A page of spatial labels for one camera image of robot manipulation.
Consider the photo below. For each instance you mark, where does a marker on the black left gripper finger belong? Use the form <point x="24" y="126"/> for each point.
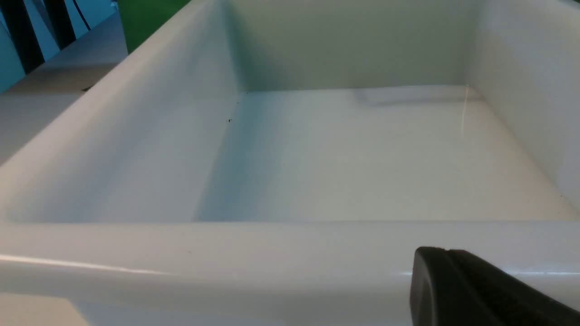
<point x="457" y="288"/>

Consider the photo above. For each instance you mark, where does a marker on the large white plastic bin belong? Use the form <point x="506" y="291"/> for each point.
<point x="279" y="162"/>

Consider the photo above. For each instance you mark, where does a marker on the green backdrop cloth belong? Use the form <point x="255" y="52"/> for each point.
<point x="141" y="18"/>

